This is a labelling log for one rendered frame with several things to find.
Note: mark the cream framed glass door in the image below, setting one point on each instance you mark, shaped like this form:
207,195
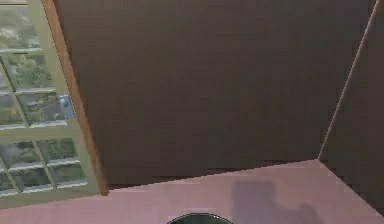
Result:
40,133

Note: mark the dark round robot base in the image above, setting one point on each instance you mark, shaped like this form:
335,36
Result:
199,220

